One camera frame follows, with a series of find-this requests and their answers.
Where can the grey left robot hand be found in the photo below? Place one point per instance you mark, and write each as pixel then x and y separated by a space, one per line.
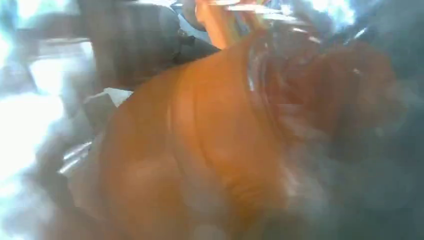
pixel 139 43

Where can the orange detergent bottle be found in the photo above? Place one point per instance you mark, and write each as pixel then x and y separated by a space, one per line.
pixel 222 23
pixel 205 149

